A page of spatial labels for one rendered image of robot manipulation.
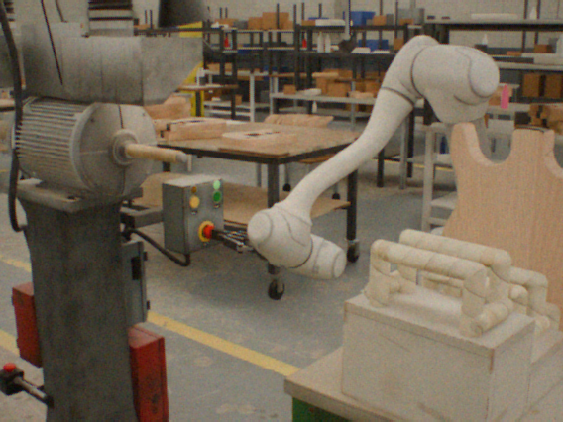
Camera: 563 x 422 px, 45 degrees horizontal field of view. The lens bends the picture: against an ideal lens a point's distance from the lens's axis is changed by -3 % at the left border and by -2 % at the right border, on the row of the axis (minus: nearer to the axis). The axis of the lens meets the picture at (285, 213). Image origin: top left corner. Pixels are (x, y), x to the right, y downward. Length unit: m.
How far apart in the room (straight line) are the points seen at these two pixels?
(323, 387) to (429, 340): 0.25
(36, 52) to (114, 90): 0.46
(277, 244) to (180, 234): 0.47
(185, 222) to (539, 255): 1.01
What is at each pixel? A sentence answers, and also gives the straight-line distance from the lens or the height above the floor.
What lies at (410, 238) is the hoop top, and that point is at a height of 1.20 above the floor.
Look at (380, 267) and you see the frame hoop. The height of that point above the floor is 1.17.
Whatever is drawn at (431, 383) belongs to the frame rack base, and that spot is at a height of 1.01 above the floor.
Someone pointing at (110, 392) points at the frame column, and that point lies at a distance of 2.17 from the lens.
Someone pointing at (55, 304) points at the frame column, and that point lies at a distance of 2.04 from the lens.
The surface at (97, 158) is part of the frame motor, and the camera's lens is 1.75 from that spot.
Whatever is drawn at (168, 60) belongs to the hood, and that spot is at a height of 1.48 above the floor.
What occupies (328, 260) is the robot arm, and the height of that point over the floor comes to 0.99.
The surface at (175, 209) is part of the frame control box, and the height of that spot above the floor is 1.05.
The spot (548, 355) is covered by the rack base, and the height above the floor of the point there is 1.01.
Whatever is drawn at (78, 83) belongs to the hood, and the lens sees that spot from 1.64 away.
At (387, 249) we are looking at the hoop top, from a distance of 1.08.
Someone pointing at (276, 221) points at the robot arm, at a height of 1.11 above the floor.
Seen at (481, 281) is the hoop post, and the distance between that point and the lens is 1.01.
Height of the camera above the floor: 1.52
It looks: 14 degrees down
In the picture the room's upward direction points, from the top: straight up
